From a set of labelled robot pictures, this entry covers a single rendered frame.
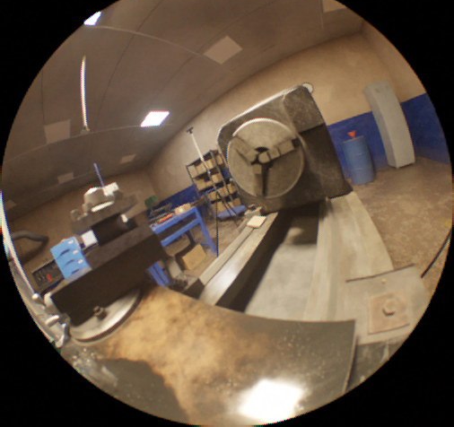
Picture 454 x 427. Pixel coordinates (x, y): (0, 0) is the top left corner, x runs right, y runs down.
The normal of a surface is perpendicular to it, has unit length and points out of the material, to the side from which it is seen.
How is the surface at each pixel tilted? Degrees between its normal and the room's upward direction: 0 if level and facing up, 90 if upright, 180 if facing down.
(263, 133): 90
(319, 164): 90
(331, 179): 90
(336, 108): 90
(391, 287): 0
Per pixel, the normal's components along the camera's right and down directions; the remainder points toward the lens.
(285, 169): -0.52, 0.34
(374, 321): -0.40, -0.91
